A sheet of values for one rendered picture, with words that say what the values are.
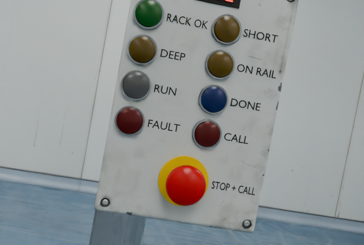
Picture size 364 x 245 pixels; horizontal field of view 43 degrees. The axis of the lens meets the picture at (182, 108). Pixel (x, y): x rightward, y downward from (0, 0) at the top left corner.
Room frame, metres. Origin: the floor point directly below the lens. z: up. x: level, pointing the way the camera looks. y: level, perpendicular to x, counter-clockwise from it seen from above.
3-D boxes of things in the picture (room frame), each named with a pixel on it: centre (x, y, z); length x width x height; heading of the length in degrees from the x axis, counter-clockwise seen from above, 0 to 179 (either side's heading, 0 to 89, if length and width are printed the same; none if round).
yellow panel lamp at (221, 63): (0.47, -0.03, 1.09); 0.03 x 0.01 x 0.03; 97
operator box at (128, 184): (0.51, -0.01, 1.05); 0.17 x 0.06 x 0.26; 97
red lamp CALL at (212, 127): (0.47, -0.03, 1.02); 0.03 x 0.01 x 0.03; 97
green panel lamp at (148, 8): (0.46, 0.05, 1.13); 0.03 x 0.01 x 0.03; 97
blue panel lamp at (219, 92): (0.47, -0.03, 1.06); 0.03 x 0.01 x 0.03; 97
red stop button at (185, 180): (0.47, -0.02, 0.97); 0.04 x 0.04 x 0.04; 7
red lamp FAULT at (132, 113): (0.46, 0.05, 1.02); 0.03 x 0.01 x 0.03; 97
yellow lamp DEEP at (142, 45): (0.46, 0.05, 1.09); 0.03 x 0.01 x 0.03; 97
